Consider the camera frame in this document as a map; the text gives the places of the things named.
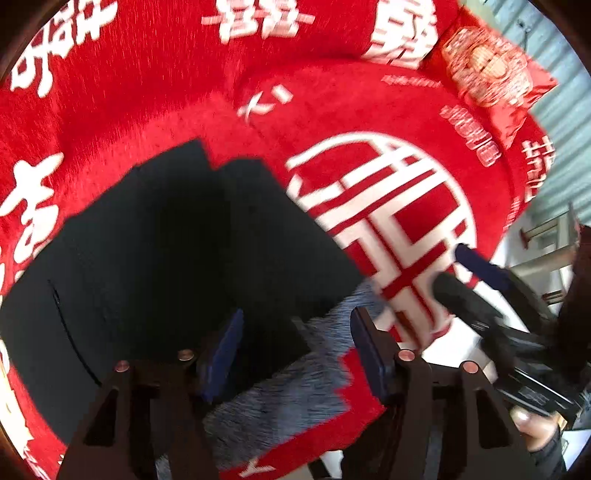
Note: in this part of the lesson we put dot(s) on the wooden stool frame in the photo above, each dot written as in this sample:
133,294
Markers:
549,240

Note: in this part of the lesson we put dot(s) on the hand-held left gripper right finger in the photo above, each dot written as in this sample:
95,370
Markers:
371,360

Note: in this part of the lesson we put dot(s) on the person's right forearm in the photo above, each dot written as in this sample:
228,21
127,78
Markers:
549,461

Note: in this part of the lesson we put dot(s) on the red printed blanket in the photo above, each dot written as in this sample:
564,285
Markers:
369,138

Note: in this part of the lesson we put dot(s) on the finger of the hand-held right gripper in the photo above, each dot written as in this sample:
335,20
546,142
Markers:
459,295
480,265

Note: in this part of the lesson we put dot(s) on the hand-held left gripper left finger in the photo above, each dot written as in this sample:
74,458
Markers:
224,355

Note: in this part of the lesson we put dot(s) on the black pants with grey lining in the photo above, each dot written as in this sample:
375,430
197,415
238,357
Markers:
152,258

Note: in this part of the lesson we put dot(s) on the red shiny printed pillow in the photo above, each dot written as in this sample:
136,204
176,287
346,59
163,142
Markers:
491,74

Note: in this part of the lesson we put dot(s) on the person's right hand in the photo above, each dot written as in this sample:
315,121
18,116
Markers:
538,427

